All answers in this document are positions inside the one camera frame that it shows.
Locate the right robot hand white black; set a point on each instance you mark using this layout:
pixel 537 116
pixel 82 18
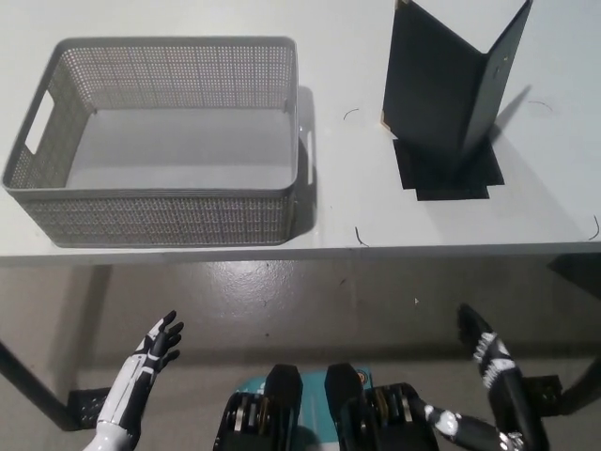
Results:
pixel 490 354

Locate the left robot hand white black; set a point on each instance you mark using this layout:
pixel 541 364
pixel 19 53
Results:
pixel 157 343

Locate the black notebook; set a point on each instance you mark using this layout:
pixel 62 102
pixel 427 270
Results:
pixel 432 80

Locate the black robot body block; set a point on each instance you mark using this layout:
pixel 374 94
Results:
pixel 277 404
pixel 375 413

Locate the black perforated foot plate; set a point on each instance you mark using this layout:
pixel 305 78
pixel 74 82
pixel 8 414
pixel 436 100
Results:
pixel 542 394
pixel 89 406

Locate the black table leg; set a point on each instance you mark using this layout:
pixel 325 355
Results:
pixel 587 380
pixel 33 383

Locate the grey perforated storage basket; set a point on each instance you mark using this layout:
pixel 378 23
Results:
pixel 155 213

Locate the black tape patch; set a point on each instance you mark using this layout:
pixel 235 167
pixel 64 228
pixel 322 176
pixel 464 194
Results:
pixel 479 176

